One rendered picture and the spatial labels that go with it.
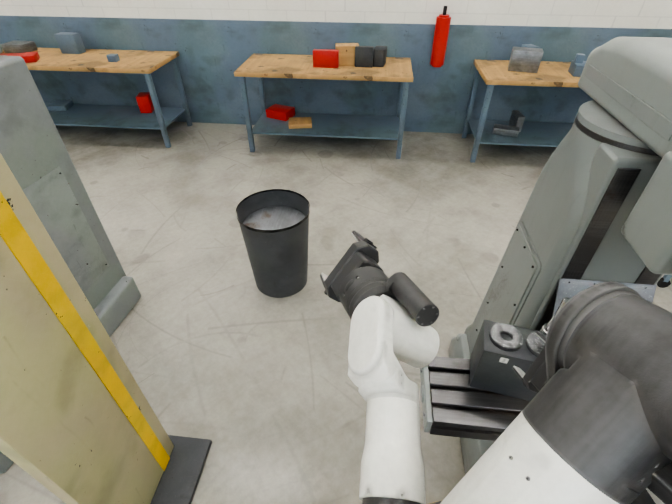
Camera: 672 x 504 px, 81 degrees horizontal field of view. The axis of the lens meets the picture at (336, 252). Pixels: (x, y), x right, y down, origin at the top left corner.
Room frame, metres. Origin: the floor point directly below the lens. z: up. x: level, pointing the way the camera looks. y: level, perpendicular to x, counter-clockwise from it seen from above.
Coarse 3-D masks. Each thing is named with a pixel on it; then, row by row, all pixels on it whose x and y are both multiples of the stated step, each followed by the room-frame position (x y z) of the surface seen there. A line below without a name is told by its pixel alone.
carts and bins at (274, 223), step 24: (264, 192) 2.31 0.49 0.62; (288, 192) 2.31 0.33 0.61; (240, 216) 2.11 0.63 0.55; (264, 216) 2.18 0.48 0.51; (288, 216) 2.18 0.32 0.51; (264, 240) 1.88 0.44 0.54; (288, 240) 1.90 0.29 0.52; (264, 264) 1.90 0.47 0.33; (288, 264) 1.91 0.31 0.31; (264, 288) 1.93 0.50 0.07; (288, 288) 1.92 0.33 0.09
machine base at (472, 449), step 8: (456, 336) 1.43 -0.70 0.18; (464, 336) 1.42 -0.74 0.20; (456, 344) 1.39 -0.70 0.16; (464, 344) 1.36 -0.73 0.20; (448, 352) 1.44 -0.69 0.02; (456, 352) 1.34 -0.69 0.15; (464, 352) 1.31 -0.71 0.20; (464, 440) 0.87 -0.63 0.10; (472, 440) 0.84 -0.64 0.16; (480, 440) 0.82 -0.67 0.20; (488, 440) 0.82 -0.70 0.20; (464, 448) 0.84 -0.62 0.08; (472, 448) 0.81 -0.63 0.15; (480, 448) 0.79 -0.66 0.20; (488, 448) 0.79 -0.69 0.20; (464, 456) 0.81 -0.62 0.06; (472, 456) 0.77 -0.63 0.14; (480, 456) 0.75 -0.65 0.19; (464, 464) 0.78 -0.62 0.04; (472, 464) 0.74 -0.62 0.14
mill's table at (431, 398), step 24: (456, 360) 0.76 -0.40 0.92; (432, 384) 0.67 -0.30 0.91; (456, 384) 0.67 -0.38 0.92; (432, 408) 0.59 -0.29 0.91; (456, 408) 0.60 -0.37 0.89; (480, 408) 0.60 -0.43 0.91; (504, 408) 0.59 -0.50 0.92; (432, 432) 0.55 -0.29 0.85; (456, 432) 0.54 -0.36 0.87; (480, 432) 0.54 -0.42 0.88
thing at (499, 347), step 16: (480, 336) 0.74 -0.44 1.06; (496, 336) 0.70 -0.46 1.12; (512, 336) 0.71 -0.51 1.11; (528, 336) 0.70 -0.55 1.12; (480, 352) 0.68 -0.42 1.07; (496, 352) 0.66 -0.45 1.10; (512, 352) 0.66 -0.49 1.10; (528, 352) 0.66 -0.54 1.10; (480, 368) 0.66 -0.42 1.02; (496, 368) 0.65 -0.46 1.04; (528, 368) 0.63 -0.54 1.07; (480, 384) 0.66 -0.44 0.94; (496, 384) 0.64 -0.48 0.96; (512, 384) 0.63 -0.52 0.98; (528, 400) 0.61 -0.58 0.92
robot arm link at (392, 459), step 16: (384, 400) 0.24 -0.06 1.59; (400, 400) 0.24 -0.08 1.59; (368, 416) 0.23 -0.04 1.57; (384, 416) 0.22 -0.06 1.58; (400, 416) 0.22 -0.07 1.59; (416, 416) 0.23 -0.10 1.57; (368, 432) 0.21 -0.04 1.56; (384, 432) 0.21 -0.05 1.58; (400, 432) 0.21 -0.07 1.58; (416, 432) 0.21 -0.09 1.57; (368, 448) 0.20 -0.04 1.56; (384, 448) 0.19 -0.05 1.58; (400, 448) 0.19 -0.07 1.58; (416, 448) 0.19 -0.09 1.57; (368, 464) 0.18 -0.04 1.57; (384, 464) 0.17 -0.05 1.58; (400, 464) 0.17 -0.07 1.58; (416, 464) 0.18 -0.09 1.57; (368, 480) 0.16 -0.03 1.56; (384, 480) 0.16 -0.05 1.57; (400, 480) 0.16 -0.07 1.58; (416, 480) 0.16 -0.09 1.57; (368, 496) 0.15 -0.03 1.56; (384, 496) 0.15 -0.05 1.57; (400, 496) 0.15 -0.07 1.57; (416, 496) 0.15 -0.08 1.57
